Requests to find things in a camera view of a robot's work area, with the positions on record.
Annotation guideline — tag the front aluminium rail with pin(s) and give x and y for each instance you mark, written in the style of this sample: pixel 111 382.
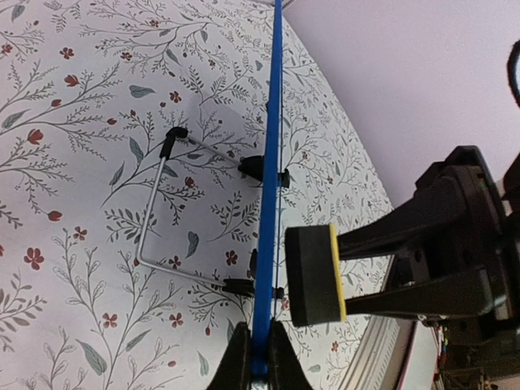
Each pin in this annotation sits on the front aluminium rail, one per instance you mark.
pixel 380 357

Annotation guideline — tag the floral patterned table mat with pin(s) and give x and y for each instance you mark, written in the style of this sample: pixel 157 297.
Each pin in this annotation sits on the floral patterned table mat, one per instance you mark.
pixel 121 210

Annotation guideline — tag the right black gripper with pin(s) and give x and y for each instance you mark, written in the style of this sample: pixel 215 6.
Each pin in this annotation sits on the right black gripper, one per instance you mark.
pixel 461 232

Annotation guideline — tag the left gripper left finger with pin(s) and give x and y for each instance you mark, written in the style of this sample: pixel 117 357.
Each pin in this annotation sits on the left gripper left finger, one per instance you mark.
pixel 234 370

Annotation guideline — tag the small blue-framed whiteboard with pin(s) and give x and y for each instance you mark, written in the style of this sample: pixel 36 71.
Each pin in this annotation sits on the small blue-framed whiteboard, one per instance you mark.
pixel 267 219

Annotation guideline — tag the yellow black eraser sponge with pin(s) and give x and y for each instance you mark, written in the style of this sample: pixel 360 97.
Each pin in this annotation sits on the yellow black eraser sponge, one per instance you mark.
pixel 315 290

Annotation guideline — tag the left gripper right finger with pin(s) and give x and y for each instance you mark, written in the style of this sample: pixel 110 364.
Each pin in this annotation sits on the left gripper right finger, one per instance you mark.
pixel 284 368

